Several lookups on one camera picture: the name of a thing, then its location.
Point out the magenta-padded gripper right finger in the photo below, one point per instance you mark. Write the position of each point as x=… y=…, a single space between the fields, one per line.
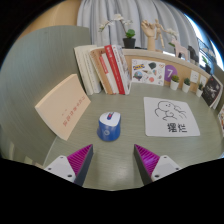
x=166 y=166

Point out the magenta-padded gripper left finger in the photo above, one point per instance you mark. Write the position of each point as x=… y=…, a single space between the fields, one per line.
x=58 y=168

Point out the blue and white computer mouse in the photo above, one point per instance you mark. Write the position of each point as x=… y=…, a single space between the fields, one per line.
x=109 y=129

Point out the white doodle-print mouse pad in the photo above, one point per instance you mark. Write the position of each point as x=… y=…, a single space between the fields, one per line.
x=173 y=130

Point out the beige paperback book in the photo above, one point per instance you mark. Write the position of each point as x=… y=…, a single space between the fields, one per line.
x=61 y=106

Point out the small potted succulent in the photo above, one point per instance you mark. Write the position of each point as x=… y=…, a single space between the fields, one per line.
x=199 y=92
x=186 y=87
x=174 y=85

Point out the black-cover book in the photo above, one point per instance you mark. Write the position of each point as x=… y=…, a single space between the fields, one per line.
x=211 y=91

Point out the purple round number sign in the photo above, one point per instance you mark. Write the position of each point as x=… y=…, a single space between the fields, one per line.
x=170 y=72

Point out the white sticker sheet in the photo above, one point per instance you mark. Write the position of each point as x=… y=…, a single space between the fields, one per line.
x=148 y=72

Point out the green desk partition panel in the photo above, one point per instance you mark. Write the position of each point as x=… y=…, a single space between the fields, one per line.
x=30 y=73

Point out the wooden back ledge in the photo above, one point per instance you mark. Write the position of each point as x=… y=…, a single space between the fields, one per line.
x=181 y=68

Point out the white paperback book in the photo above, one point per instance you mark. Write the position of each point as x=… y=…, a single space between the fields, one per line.
x=93 y=71

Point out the thick white book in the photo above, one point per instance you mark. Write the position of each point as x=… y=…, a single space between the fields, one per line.
x=82 y=68

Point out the tan-spined book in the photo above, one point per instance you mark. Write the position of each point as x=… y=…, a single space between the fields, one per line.
x=101 y=73

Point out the thin red and white book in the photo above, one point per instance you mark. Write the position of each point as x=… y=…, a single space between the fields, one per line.
x=109 y=75

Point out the white orchid in black pot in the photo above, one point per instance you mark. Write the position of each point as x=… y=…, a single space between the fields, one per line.
x=208 y=68

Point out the red-spined book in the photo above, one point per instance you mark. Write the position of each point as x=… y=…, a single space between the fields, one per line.
x=115 y=70

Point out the black wooden horse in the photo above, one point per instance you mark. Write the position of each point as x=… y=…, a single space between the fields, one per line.
x=193 y=53

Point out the pink wooden horse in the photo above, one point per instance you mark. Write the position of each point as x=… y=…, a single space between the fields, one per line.
x=181 y=48

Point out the white orchid with broad leaves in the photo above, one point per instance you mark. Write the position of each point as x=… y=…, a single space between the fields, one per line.
x=129 y=42

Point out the dark-framed window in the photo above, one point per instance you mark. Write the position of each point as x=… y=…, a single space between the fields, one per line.
x=208 y=41

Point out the white orchid behind horse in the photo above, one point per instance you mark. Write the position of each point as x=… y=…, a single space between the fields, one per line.
x=171 y=33

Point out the wooden artist mannequin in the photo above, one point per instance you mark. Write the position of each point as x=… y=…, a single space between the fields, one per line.
x=160 y=33

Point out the wooden hand model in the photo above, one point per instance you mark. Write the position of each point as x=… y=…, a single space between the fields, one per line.
x=149 y=31

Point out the grey curtain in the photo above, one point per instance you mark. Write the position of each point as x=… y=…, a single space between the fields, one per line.
x=140 y=11

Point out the white wall socket plate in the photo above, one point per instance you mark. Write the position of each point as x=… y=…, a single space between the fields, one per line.
x=203 y=80
x=194 y=76

